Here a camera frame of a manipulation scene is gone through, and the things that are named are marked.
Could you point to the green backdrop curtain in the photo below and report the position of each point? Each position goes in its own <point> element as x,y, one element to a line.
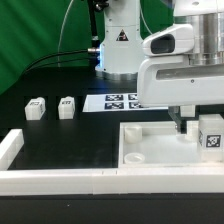
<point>30,29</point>

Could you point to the white square tabletop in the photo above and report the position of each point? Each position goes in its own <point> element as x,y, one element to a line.
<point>158,144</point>

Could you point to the white U-shaped obstacle fence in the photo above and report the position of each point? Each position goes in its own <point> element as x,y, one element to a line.
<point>101,180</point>

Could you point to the AprilTag marker sheet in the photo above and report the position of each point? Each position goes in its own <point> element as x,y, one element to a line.
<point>115,102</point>

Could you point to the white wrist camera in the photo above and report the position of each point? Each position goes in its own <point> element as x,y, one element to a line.
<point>174,40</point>

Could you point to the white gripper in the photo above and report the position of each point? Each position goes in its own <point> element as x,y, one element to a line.
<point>171,81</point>

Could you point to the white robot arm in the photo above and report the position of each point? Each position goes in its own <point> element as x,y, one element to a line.
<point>121,54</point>

